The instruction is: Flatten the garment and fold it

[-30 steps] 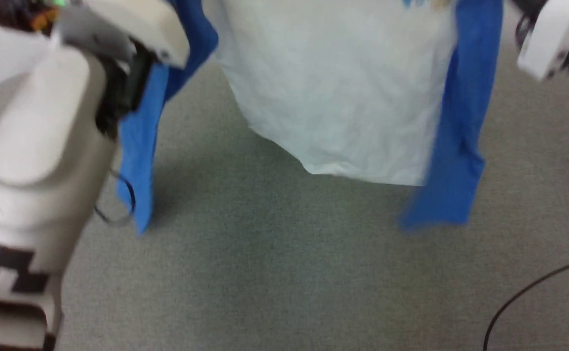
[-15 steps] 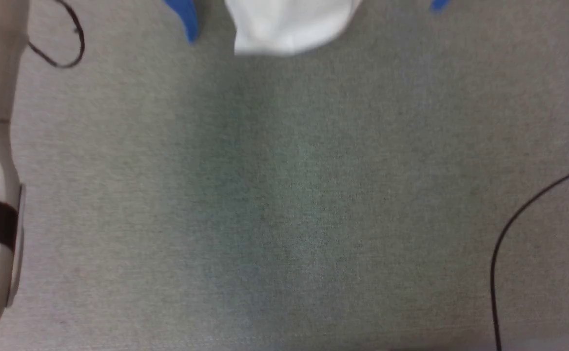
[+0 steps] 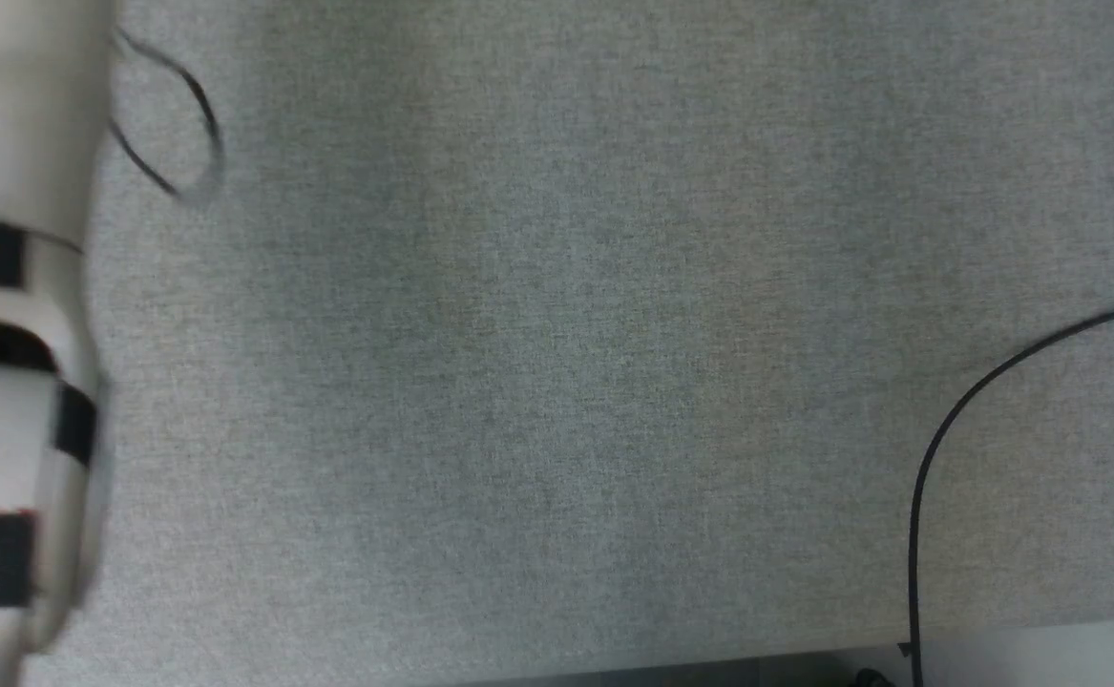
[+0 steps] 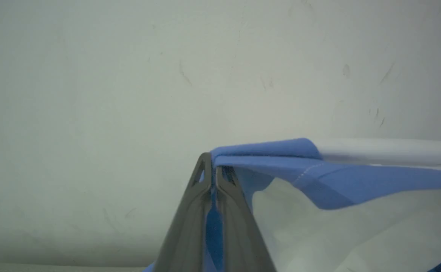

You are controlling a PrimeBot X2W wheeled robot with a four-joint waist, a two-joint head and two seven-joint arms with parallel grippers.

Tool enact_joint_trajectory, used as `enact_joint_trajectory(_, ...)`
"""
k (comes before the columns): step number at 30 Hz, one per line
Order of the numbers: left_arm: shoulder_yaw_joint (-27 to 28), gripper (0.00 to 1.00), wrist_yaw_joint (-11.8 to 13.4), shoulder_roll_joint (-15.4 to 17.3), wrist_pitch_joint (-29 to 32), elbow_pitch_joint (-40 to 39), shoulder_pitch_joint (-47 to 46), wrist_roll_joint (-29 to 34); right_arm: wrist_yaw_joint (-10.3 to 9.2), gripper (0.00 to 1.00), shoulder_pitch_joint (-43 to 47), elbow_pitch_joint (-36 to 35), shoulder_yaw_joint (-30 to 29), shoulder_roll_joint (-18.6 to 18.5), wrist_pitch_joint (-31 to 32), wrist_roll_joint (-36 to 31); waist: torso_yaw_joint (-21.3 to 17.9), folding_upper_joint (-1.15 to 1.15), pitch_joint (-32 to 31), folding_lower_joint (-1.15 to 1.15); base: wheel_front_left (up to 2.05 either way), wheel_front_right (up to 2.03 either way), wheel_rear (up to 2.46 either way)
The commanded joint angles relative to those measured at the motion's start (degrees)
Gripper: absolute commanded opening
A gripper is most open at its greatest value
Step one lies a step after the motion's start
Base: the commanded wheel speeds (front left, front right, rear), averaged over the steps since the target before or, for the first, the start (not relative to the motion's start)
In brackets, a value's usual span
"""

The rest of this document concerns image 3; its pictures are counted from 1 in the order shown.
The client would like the black cable with teal plug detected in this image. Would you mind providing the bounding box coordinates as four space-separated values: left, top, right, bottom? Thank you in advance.
106 27 229 205

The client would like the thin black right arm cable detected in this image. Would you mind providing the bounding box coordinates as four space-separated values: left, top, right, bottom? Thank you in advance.
906 300 1114 687

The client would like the grey fabric sofa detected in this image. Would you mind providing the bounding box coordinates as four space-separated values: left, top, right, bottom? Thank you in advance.
22 0 1114 687

